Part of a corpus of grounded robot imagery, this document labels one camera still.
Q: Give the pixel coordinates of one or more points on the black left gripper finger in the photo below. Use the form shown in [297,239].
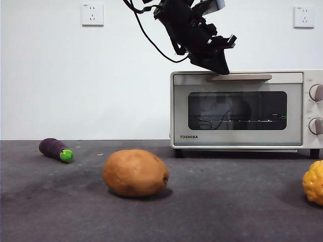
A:
[220,63]
[203,61]

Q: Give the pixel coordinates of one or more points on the brown potato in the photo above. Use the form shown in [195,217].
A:
[133,174]

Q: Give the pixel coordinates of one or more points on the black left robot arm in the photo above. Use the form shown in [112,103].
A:
[181,25]

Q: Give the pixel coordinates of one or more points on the beige oven knob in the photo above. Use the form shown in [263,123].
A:
[315,126]
[315,92]

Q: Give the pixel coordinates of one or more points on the white Toshiba toaster oven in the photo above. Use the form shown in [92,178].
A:
[309,111]

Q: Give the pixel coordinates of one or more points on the bumpy yellow toy vegetable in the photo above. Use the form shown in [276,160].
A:
[314,184]

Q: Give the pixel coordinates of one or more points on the purple toy eggplant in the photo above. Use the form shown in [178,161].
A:
[51,147]

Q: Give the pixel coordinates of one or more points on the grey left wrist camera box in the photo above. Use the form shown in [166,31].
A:
[214,5]

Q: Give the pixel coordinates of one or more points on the white wall socket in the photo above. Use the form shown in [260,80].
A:
[304,17]
[92,14]

